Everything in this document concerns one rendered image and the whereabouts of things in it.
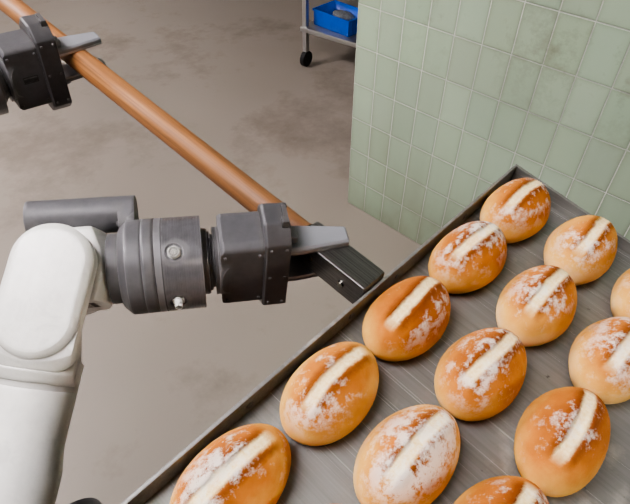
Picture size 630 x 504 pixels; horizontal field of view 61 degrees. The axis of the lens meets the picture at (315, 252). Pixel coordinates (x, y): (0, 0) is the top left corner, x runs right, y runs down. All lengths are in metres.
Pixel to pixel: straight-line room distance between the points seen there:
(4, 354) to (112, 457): 1.38
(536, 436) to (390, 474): 0.12
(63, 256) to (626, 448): 0.49
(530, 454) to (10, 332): 0.41
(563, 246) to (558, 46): 1.17
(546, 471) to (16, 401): 0.41
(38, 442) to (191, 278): 0.18
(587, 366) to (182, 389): 1.54
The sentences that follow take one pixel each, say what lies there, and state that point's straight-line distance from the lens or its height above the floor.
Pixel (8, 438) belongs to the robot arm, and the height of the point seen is 1.19.
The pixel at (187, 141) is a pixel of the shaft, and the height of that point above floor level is 1.26.
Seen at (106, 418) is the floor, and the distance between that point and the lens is 1.92.
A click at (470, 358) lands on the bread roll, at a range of 0.46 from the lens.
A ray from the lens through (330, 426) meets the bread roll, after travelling 0.42.
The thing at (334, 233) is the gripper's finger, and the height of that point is 1.24.
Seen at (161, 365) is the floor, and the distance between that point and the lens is 1.98.
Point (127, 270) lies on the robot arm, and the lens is 0.48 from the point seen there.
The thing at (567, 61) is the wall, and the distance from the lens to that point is 1.72.
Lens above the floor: 1.58
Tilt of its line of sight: 44 degrees down
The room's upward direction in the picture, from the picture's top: straight up
